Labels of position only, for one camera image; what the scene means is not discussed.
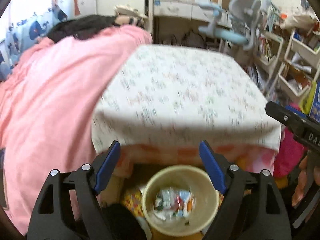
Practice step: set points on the yellow-green trash bin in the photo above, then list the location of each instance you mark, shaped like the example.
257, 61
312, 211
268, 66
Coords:
186, 177

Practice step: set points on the white bookshelf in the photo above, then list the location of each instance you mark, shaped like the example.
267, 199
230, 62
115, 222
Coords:
286, 59

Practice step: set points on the black clothing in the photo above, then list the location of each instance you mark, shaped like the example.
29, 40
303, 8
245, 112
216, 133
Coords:
82, 28

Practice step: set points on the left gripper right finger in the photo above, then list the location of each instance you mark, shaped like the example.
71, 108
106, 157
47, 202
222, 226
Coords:
252, 207

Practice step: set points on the pink quilt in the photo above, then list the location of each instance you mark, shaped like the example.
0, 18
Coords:
47, 105

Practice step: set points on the floral bed sheet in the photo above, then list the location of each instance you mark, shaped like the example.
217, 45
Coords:
170, 96

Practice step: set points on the red cloth item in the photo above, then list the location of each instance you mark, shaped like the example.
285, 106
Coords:
290, 151

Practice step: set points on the trash pile in bin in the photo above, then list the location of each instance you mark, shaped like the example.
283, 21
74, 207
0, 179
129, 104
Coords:
172, 203

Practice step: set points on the striped pillow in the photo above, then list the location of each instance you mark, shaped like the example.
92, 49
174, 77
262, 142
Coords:
128, 20

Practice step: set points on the whale pattern curtain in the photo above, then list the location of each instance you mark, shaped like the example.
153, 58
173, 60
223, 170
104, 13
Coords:
19, 34

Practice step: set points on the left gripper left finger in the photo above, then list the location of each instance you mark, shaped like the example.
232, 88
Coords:
67, 205

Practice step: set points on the colourful floor mat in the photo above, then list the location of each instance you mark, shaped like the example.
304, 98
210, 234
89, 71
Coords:
132, 200

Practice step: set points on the beige tote bag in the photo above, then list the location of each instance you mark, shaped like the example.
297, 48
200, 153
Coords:
128, 11

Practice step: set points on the light blue desk chair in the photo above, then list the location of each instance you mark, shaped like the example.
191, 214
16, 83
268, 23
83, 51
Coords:
246, 18

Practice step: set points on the person's right hand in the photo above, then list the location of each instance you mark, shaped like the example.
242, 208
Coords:
302, 181

